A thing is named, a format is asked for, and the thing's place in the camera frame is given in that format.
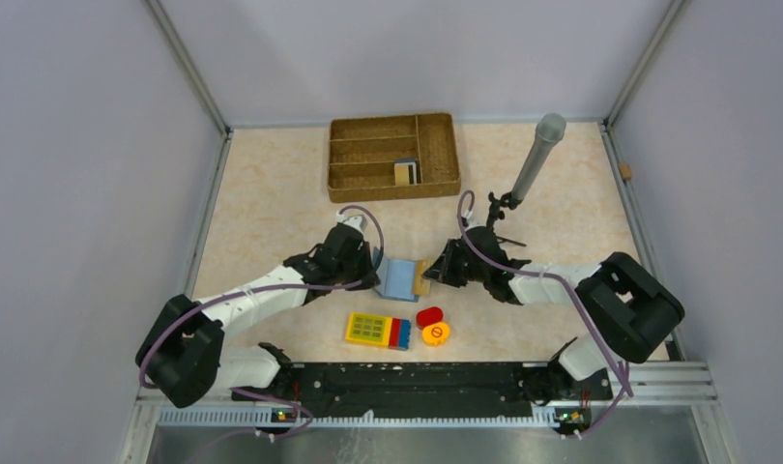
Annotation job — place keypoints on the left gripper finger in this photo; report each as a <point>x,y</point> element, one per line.
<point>354,272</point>
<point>306,262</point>

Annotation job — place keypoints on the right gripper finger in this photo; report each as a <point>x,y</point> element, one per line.
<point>456,273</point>
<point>449,259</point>

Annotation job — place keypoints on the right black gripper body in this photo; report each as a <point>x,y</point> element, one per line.
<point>474,272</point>

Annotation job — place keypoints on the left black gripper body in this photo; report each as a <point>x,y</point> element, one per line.
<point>346,271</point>

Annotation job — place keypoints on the blue leather card holder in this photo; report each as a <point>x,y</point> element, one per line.
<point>396,278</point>

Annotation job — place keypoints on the gold credit card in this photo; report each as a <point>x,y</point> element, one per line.
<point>421,285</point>

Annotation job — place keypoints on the white credit card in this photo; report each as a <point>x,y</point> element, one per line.
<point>404,174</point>

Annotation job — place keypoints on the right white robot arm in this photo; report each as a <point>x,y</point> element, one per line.
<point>627,312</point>

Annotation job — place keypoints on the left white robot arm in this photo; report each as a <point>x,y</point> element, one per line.
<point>184,354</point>

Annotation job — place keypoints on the red rounded toy block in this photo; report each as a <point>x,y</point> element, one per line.
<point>429,316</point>

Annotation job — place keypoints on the yellow window toy block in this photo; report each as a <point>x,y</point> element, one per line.
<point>368,329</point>

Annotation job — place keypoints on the blue toy block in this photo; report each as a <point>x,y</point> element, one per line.
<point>404,334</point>

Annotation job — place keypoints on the yellow round toy block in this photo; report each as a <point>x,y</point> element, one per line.
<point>436,334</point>

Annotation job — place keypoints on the black tripod mic stand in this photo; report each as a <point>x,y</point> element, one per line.
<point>497,211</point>

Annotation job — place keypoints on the woven wicker tray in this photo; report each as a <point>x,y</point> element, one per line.
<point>362,153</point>

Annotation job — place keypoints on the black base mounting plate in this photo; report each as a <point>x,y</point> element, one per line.
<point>431,390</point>

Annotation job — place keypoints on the grey microphone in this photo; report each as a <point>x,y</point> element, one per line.
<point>549,131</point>

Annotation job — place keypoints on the small brown wall object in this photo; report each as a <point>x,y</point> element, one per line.
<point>625,171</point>

